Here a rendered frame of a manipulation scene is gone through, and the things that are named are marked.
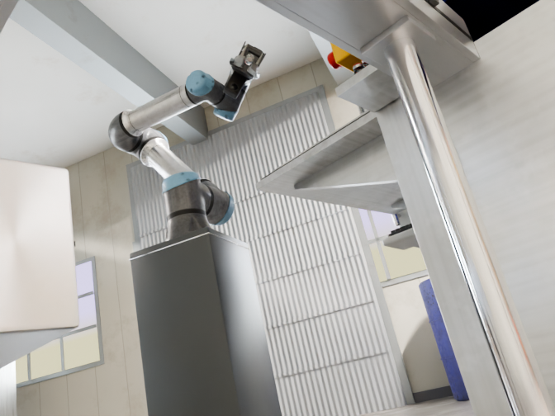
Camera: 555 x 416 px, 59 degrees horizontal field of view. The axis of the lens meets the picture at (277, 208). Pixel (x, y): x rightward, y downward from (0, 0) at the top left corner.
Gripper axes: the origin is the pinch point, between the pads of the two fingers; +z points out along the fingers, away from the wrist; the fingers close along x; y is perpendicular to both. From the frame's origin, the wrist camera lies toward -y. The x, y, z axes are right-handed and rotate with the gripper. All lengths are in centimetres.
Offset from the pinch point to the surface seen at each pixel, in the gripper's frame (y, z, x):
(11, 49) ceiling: -20, -330, -185
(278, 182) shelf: -24.9, 9.5, 21.3
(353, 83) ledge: -3.1, 45.2, 19.4
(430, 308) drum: -47, -201, 205
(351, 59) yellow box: 3.7, 35.6, 18.6
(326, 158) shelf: -14.4, 18.3, 27.7
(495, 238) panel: -18, 59, 51
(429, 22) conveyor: 6, 61, 22
